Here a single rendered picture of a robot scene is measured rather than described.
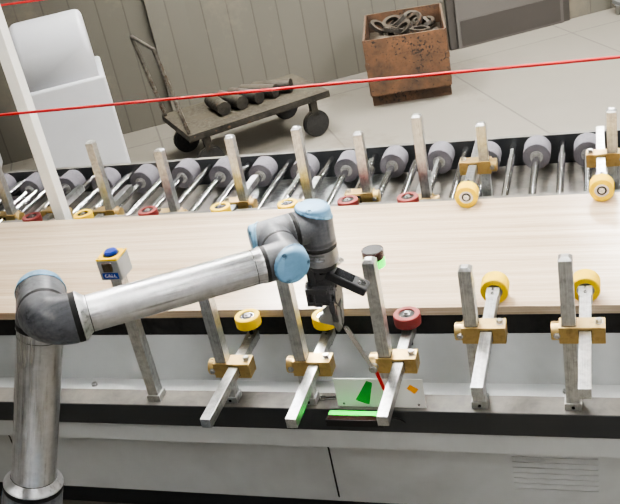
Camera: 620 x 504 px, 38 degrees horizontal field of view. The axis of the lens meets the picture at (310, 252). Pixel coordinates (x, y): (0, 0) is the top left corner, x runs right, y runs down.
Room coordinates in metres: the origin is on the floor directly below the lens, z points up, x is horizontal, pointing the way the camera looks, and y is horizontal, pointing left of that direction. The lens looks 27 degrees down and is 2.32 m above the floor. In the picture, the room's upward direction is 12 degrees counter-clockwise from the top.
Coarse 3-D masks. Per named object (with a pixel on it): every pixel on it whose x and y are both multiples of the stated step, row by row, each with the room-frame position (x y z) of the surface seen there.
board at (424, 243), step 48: (0, 240) 3.41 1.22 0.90; (48, 240) 3.31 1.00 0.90; (96, 240) 3.21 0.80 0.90; (144, 240) 3.12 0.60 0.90; (192, 240) 3.04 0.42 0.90; (240, 240) 2.95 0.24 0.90; (336, 240) 2.80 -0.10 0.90; (384, 240) 2.73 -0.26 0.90; (432, 240) 2.66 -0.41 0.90; (480, 240) 2.59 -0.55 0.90; (528, 240) 2.53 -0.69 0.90; (576, 240) 2.46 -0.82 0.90; (0, 288) 2.97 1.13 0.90; (96, 288) 2.81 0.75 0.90; (384, 288) 2.41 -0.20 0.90; (432, 288) 2.35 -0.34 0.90; (528, 288) 2.25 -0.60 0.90
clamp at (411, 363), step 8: (376, 352) 2.13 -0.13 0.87; (392, 352) 2.11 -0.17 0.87; (400, 352) 2.10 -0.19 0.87; (416, 352) 2.09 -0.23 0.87; (376, 360) 2.09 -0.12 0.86; (384, 360) 2.09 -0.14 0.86; (392, 360) 2.08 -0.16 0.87; (400, 360) 2.07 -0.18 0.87; (408, 360) 2.06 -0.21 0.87; (416, 360) 2.07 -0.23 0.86; (384, 368) 2.09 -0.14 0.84; (408, 368) 2.06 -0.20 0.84; (416, 368) 2.06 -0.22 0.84
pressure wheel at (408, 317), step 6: (408, 306) 2.27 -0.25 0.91; (396, 312) 2.25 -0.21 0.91; (402, 312) 2.25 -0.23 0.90; (408, 312) 2.23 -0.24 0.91; (414, 312) 2.24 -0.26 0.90; (396, 318) 2.22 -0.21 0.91; (402, 318) 2.21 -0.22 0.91; (408, 318) 2.21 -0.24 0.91; (414, 318) 2.20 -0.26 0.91; (420, 318) 2.22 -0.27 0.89; (396, 324) 2.22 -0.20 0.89; (402, 324) 2.20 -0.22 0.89; (408, 324) 2.20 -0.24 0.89; (414, 324) 2.20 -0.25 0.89
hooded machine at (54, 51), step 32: (32, 32) 5.83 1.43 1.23; (64, 32) 5.83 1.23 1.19; (32, 64) 5.74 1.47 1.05; (64, 64) 5.77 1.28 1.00; (96, 64) 6.08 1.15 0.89; (32, 96) 5.67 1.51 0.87; (64, 96) 5.70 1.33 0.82; (96, 96) 5.74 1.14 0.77; (64, 128) 5.69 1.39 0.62; (96, 128) 5.73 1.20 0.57; (64, 160) 5.68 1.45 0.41; (128, 160) 5.75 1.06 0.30
